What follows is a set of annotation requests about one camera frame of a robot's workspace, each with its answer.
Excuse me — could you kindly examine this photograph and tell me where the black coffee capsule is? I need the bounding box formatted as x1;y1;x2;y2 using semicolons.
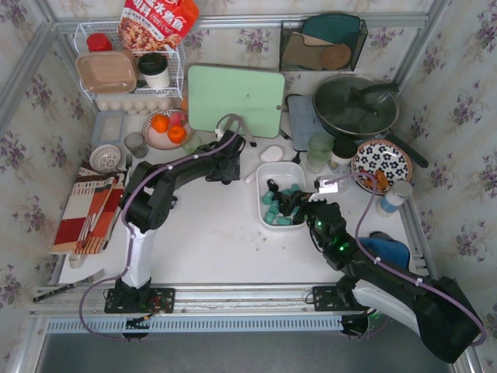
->
266;179;279;193

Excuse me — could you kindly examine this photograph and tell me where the white storage basket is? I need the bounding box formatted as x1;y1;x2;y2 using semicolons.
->
255;162;306;232

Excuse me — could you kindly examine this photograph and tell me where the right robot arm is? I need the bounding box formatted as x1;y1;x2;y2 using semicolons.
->
272;190;486;363

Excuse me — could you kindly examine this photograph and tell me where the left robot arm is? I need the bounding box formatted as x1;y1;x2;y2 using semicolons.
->
116;131;246;308

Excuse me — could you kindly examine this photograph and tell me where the coffee cup on rack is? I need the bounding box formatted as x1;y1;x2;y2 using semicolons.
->
138;52;170;89

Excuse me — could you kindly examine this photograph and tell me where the small green glass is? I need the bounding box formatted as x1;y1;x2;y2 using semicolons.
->
182;134;202;155

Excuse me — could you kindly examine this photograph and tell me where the white plastic scoop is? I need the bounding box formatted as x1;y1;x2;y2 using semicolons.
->
244;145;283;184

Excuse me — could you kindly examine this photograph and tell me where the black power plug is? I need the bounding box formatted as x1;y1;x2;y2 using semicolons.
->
291;152;301;165

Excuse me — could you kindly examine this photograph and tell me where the orange tangerine right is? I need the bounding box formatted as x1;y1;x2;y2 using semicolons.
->
167;125;187;144

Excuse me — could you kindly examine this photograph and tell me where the orange tangerine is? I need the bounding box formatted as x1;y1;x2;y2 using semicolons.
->
167;125;187;144
151;113;169;134

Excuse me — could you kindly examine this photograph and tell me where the green plastic tumbler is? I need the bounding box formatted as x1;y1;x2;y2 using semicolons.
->
305;134;334;174

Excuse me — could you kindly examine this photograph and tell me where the plate with fruit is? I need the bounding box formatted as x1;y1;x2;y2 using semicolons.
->
141;109;194;150

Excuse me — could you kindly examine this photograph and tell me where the white cup black lid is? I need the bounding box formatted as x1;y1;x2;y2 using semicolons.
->
328;136;357;171

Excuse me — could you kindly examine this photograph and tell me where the green cutting board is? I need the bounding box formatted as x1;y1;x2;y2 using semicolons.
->
187;64;285;138

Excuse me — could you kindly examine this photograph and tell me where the orange tangerine left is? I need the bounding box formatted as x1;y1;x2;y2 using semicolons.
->
151;113;169;134

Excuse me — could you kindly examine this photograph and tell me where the orange toy food piece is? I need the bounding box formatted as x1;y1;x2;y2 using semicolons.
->
375;169;390;190

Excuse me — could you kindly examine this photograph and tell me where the white bottle blue label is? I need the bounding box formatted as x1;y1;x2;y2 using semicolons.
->
376;180;413;218

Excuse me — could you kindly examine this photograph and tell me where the grey blue board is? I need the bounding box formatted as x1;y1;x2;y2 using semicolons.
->
285;94;329;152

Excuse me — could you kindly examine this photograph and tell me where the grey glass cup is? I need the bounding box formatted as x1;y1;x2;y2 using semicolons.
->
124;132;148;159

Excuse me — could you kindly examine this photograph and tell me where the floral patterned plate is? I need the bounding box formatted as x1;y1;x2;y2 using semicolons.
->
351;140;413;195

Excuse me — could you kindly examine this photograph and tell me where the silver fork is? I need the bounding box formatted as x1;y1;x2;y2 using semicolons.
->
124;153;133;183

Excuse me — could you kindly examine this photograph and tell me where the egg carton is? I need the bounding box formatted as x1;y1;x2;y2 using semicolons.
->
96;97;176;115

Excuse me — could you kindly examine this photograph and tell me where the black frying pan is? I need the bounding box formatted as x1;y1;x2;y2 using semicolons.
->
312;74;429;168

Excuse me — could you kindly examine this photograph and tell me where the white round strainer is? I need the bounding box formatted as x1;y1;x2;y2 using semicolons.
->
89;145;121;173

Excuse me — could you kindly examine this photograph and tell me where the clear blue-rim container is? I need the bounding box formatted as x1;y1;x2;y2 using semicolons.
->
90;110;126;148

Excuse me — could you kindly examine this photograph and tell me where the striped red placemat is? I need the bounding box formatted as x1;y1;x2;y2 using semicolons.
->
51;162;127;255

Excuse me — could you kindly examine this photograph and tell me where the round cork coaster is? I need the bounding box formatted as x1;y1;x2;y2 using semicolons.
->
319;44;352;70

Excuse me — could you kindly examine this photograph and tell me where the beige lunch box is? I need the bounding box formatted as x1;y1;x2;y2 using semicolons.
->
76;51;138;94

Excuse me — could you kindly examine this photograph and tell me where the black mesh organizer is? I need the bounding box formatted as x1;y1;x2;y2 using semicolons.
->
280;12;368;71

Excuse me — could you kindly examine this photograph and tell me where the red snack bag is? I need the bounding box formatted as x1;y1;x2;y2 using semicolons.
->
117;0;200;51

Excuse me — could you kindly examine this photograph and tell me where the red jar lid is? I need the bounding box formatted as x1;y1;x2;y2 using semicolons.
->
86;33;113;52

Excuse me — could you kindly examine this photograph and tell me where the white wire rack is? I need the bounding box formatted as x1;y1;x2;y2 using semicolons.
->
73;21;186;101

